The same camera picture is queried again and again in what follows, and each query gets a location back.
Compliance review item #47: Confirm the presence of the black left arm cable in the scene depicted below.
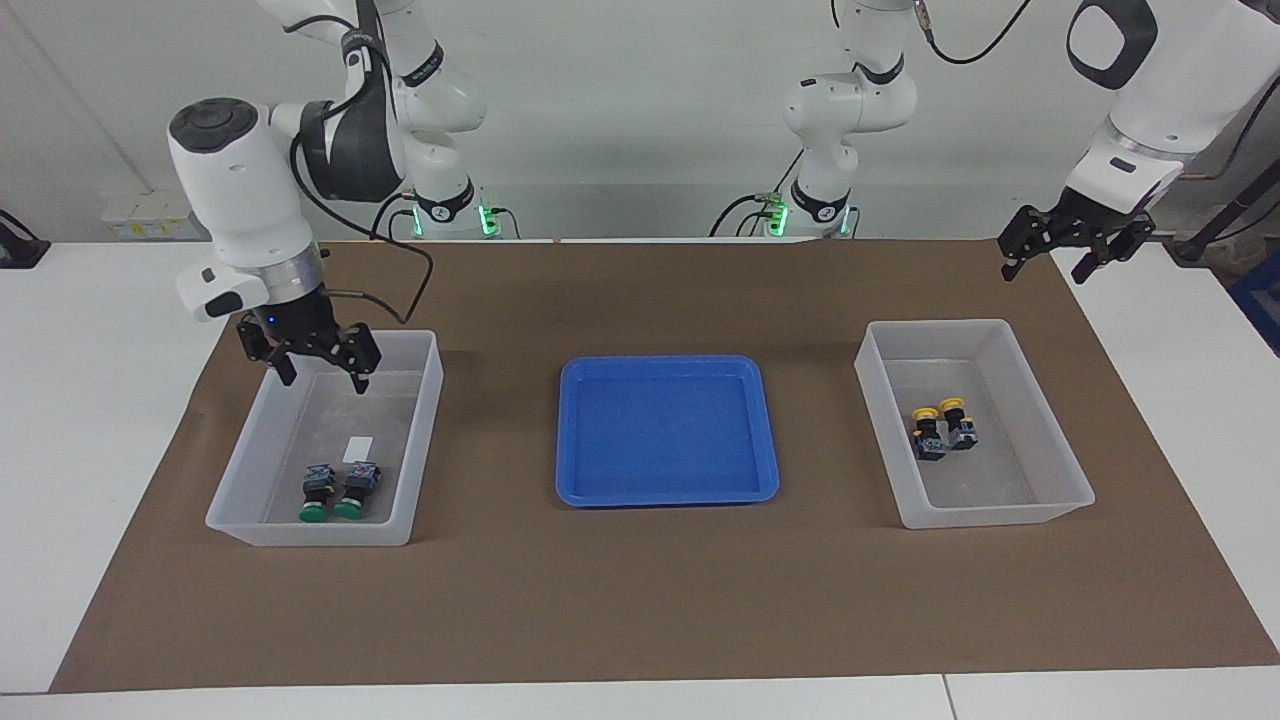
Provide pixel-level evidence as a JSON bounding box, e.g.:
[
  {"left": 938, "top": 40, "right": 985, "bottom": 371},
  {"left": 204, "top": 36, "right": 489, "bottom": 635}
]
[{"left": 915, "top": 0, "right": 1280, "bottom": 183}]

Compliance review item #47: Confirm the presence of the translucent white plastic box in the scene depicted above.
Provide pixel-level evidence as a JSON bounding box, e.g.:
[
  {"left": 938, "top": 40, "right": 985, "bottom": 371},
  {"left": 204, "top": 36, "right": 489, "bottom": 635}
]
[
  {"left": 205, "top": 330, "right": 445, "bottom": 548},
  {"left": 854, "top": 319, "right": 1096, "bottom": 530}
]

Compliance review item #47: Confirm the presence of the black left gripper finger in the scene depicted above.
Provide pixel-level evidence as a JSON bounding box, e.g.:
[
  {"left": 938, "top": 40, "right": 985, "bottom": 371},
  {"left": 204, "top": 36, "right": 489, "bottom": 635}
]
[
  {"left": 998, "top": 205, "right": 1053, "bottom": 283},
  {"left": 1073, "top": 222, "right": 1157, "bottom": 286}
]

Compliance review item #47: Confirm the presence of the brown paper table mat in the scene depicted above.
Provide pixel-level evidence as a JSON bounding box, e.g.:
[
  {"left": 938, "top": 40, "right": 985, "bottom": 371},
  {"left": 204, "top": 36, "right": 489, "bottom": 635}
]
[{"left": 50, "top": 238, "right": 1280, "bottom": 694}]

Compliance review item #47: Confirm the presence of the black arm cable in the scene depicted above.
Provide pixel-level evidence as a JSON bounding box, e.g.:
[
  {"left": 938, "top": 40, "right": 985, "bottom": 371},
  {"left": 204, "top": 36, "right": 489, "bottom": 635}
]
[
  {"left": 915, "top": 0, "right": 1280, "bottom": 183},
  {"left": 290, "top": 130, "right": 434, "bottom": 326}
]

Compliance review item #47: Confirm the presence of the yellow push button switch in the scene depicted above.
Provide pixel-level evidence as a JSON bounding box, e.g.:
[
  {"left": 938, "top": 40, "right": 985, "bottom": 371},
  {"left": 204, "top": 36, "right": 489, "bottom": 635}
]
[
  {"left": 938, "top": 396, "right": 979, "bottom": 452},
  {"left": 910, "top": 406, "right": 947, "bottom": 462}
]

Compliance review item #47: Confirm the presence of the white wall socket box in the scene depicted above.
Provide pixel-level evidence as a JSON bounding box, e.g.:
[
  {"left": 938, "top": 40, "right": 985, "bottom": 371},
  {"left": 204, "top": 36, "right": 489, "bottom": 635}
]
[{"left": 103, "top": 190, "right": 206, "bottom": 241}]

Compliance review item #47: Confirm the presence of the black stand leg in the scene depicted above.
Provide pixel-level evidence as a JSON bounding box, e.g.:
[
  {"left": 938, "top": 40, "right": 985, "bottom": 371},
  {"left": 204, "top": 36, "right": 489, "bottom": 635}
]
[{"left": 1172, "top": 160, "right": 1280, "bottom": 263}]

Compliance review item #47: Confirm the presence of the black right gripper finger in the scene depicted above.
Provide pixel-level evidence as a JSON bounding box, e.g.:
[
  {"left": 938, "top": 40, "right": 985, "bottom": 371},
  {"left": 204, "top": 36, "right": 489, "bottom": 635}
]
[
  {"left": 335, "top": 322, "right": 383, "bottom": 396},
  {"left": 237, "top": 318, "right": 299, "bottom": 387}
]

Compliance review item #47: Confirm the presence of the blue crate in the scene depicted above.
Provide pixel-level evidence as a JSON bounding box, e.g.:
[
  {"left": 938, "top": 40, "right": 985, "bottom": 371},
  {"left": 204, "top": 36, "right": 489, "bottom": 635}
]
[{"left": 1228, "top": 250, "right": 1280, "bottom": 356}]

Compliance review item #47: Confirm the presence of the green push button switch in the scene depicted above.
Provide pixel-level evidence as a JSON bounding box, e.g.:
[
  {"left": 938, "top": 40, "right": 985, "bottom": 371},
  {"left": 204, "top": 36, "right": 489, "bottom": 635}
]
[
  {"left": 334, "top": 460, "right": 383, "bottom": 519},
  {"left": 300, "top": 462, "right": 337, "bottom": 524}
]

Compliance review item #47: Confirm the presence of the black clamp base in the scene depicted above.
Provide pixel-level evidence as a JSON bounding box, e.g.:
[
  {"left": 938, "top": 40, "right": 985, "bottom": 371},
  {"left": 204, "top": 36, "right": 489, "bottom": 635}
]
[{"left": 0, "top": 210, "right": 51, "bottom": 269}]

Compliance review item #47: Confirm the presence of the blue plastic tray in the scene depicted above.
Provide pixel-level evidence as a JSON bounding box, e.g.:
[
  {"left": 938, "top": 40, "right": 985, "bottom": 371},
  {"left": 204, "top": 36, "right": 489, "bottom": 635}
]
[{"left": 555, "top": 355, "right": 781, "bottom": 508}]

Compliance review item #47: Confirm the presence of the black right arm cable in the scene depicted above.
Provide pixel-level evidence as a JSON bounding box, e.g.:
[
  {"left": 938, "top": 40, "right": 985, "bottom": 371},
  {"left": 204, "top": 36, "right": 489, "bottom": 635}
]
[{"left": 290, "top": 130, "right": 434, "bottom": 326}]

